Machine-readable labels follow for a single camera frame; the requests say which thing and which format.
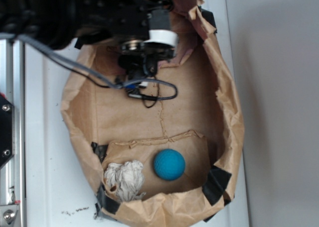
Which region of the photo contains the brown paper bag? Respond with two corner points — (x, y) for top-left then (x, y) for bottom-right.
(61, 0), (244, 227)

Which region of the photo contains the blue golf ball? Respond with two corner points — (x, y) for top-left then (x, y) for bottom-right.
(153, 149), (186, 181)

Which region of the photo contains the crumpled white paper ball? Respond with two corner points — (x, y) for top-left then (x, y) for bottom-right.
(104, 160), (146, 202)

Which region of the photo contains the aluminium frame rail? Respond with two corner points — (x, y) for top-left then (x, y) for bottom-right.
(0, 36), (26, 227)

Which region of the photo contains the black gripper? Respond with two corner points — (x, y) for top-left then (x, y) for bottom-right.
(118, 29), (179, 79)

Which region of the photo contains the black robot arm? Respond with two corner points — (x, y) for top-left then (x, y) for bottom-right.
(0, 0), (178, 77)

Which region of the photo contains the thin black cable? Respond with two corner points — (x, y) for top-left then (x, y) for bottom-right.
(37, 47), (160, 109)

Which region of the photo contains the grey braided cable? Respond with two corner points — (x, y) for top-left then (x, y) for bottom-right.
(14, 34), (178, 101)

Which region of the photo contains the black metal bracket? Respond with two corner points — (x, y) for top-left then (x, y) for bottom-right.
(0, 93), (13, 169)

